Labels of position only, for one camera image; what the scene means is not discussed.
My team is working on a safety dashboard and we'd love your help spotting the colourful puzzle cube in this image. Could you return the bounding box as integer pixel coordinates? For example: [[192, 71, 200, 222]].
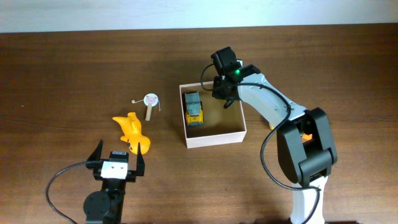
[[301, 134, 313, 142]]

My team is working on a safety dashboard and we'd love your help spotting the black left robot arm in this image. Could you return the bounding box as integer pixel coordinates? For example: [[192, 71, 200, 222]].
[[83, 141, 145, 224]]

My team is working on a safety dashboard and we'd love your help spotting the orange rubber dolphin toy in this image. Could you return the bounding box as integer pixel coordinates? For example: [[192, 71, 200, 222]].
[[112, 112, 150, 154]]

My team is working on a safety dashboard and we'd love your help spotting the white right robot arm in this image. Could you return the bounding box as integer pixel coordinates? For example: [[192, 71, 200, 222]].
[[212, 62, 338, 223]]

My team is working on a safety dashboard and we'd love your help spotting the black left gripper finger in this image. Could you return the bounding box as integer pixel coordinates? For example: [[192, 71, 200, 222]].
[[87, 139, 103, 162], [134, 143, 145, 177]]

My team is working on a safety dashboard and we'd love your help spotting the pig face rattle drum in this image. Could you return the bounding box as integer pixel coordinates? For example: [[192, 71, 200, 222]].
[[131, 93, 161, 121]]

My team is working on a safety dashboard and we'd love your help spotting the yellow grey toy truck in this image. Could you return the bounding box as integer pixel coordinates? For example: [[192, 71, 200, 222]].
[[184, 91, 204, 126]]

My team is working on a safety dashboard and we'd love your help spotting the pink cardboard box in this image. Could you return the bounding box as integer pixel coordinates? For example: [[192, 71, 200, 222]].
[[179, 83, 247, 149]]

